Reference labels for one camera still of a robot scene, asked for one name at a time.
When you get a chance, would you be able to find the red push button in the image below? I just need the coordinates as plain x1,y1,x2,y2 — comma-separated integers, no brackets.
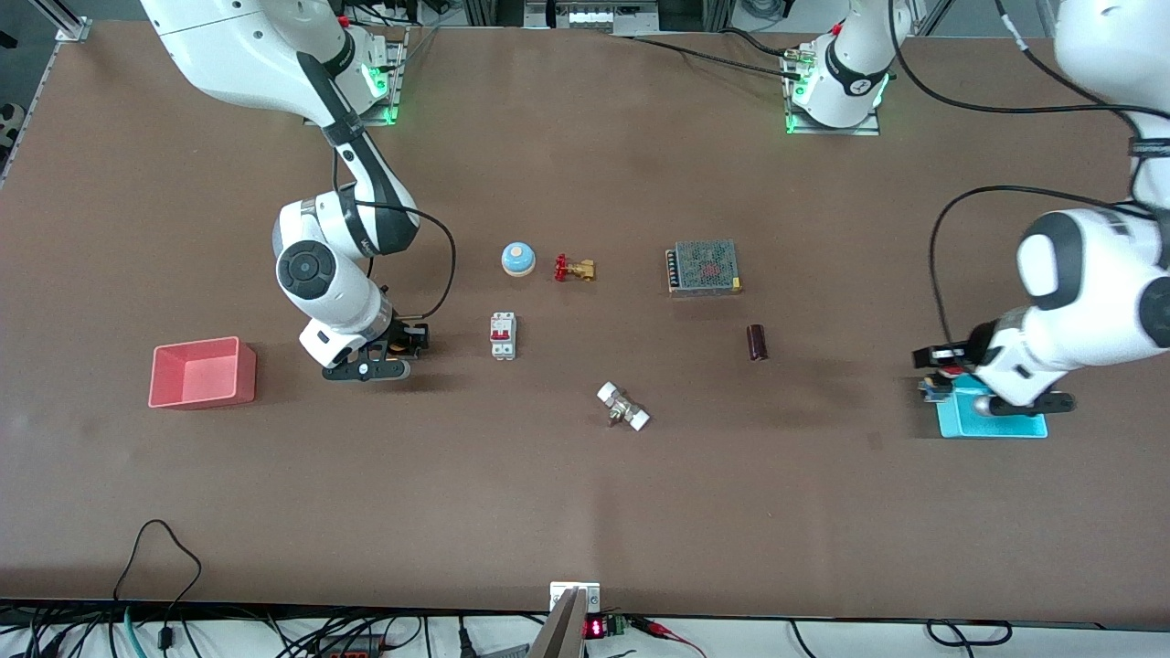
923,364,965,401

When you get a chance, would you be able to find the cyan plastic box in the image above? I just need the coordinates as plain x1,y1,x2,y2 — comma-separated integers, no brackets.
934,378,1048,440

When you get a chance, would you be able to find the pink plastic box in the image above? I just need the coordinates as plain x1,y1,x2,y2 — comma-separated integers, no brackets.
148,336,258,409

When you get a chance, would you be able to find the white-capped metal fitting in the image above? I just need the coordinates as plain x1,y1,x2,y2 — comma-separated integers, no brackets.
596,381,652,432

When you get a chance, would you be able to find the metal mesh power supply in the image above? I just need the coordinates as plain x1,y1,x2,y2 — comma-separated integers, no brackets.
665,239,744,298

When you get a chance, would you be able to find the grey power strip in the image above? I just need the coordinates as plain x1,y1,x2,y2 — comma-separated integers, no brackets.
548,3,661,31

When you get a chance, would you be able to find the red clip lead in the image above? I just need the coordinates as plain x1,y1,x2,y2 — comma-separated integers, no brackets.
631,617,709,658

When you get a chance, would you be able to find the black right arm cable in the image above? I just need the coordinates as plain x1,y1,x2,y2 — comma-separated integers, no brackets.
331,146,457,323

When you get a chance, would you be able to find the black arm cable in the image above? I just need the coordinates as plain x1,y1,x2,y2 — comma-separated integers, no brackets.
888,0,1154,350
331,146,457,323

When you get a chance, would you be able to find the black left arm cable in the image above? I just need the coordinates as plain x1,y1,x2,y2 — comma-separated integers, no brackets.
888,0,1154,350

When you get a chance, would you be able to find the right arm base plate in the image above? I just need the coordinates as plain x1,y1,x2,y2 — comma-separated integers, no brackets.
324,27,409,127

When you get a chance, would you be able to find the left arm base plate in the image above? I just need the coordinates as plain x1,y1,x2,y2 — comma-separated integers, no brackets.
784,46,881,136

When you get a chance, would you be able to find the black coiled cable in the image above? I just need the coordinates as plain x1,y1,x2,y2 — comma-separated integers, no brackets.
925,620,1014,648

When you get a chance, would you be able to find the silver metal bracket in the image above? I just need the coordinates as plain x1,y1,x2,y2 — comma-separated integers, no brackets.
549,581,602,615

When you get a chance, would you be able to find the grey camera mount pole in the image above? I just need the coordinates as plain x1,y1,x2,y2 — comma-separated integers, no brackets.
528,588,588,658

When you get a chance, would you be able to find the black looped cable with plug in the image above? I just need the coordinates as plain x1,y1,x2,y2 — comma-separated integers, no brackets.
112,519,204,650

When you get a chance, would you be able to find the black table cable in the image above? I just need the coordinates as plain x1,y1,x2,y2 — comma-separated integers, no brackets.
718,27,794,58
608,33,803,81

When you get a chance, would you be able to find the aluminium extrusion with bracket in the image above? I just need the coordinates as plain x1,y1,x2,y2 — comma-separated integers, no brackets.
27,0,93,43

